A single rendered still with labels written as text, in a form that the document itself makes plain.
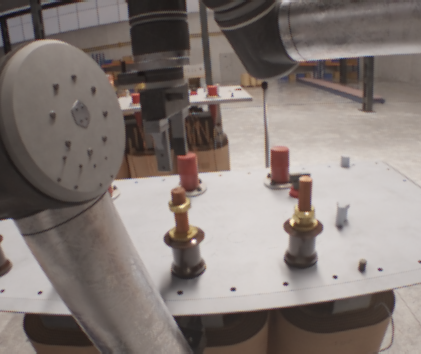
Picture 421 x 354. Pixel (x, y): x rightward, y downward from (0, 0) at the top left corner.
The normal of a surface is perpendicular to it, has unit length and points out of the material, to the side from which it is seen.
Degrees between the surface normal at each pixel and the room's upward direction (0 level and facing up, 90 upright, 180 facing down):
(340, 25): 98
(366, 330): 90
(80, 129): 77
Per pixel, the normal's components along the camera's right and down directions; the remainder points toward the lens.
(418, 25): -0.57, 0.64
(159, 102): -0.25, 0.38
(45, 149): 0.89, -0.11
